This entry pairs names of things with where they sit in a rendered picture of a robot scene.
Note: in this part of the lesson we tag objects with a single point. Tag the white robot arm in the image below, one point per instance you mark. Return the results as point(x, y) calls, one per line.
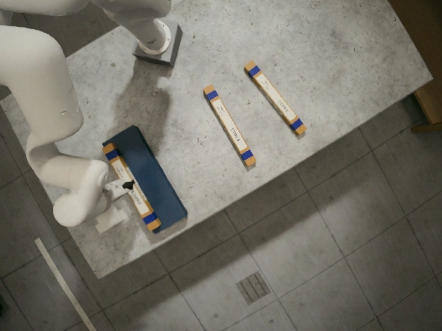
point(34, 68)

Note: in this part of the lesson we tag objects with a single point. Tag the dark blue rectangular slab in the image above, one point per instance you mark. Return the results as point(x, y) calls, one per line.
point(150, 176)

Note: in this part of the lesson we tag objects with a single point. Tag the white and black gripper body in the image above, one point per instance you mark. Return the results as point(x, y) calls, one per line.
point(117, 189)

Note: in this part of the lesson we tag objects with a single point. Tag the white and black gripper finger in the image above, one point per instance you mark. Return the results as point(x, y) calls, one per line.
point(129, 185)

